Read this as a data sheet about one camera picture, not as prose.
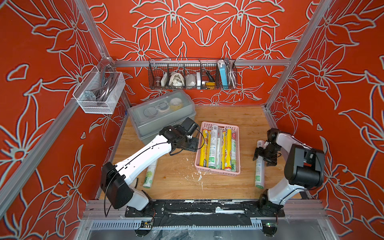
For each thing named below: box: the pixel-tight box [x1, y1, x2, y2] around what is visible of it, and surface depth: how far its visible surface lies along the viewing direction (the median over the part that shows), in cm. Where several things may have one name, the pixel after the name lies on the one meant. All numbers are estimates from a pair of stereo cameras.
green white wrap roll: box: [231, 130, 237, 172], surface depth 91 cm
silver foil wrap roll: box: [216, 128, 223, 170], surface depth 91 cm
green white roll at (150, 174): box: [143, 158, 159, 189], surface depth 83 cm
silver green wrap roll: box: [208, 124, 219, 169], surface depth 88 cm
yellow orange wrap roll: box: [224, 128, 232, 172], surface depth 88 cm
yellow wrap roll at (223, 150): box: [221, 130, 226, 170], surface depth 92 cm
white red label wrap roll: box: [254, 139, 265, 190], surface depth 83 cm
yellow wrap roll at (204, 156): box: [199, 129, 211, 168], surface depth 92 cm
